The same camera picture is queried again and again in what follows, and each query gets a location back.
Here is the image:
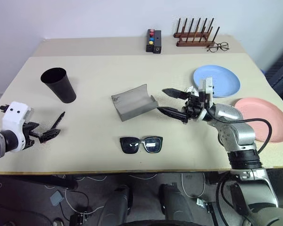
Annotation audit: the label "black table foot bar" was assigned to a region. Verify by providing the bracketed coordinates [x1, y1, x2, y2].
[4, 174, 78, 190]
[208, 171, 232, 186]

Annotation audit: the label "black sunglasses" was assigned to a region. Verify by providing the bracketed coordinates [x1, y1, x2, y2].
[119, 136, 164, 155]

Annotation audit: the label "crumpled white paper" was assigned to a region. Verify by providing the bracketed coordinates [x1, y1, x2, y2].
[184, 86, 200, 95]

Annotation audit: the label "grey glasses case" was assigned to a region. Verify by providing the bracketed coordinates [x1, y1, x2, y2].
[111, 84, 159, 122]

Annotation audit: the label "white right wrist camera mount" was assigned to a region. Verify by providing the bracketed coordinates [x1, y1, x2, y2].
[198, 76, 214, 107]

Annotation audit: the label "white floor cable loop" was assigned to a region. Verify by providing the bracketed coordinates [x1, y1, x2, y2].
[181, 173, 206, 199]

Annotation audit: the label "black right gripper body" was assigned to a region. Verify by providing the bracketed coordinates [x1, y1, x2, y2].
[182, 90, 207, 123]

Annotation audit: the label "light blue plate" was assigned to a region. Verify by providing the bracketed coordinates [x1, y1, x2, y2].
[192, 65, 241, 99]

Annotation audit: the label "pink plate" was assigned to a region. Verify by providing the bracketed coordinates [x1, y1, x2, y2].
[233, 97, 283, 144]

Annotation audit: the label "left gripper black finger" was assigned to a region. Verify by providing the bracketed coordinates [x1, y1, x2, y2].
[38, 134, 58, 145]
[41, 128, 62, 138]

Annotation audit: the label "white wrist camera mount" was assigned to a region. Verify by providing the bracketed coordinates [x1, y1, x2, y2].
[198, 76, 214, 107]
[1, 101, 35, 151]

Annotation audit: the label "plain black box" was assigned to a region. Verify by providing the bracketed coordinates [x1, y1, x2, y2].
[152, 30, 163, 55]

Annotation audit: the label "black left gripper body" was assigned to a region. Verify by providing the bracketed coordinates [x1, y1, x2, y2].
[22, 121, 42, 148]

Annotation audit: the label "grey floor box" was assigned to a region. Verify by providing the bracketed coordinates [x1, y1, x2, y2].
[49, 191, 64, 207]

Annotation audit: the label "black floor bar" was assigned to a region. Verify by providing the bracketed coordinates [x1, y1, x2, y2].
[206, 202, 221, 226]

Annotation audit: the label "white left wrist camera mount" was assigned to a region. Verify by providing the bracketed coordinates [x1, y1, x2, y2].
[1, 101, 35, 151]

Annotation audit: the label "dark rounded shape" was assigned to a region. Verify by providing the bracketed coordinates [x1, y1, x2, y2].
[158, 183, 194, 226]
[103, 185, 133, 226]

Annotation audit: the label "brown wooden plate rack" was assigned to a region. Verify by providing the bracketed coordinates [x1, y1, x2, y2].
[173, 17, 220, 47]

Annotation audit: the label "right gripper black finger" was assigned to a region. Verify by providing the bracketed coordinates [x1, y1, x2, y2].
[161, 88, 191, 99]
[156, 106, 188, 124]

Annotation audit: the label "black floor device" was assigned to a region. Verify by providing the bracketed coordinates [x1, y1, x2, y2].
[69, 213, 89, 226]

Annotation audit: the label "brown framed eyeglasses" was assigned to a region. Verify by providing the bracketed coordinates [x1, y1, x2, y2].
[206, 42, 230, 53]

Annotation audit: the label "black plastic cup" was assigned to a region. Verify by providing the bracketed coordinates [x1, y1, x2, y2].
[40, 67, 77, 104]

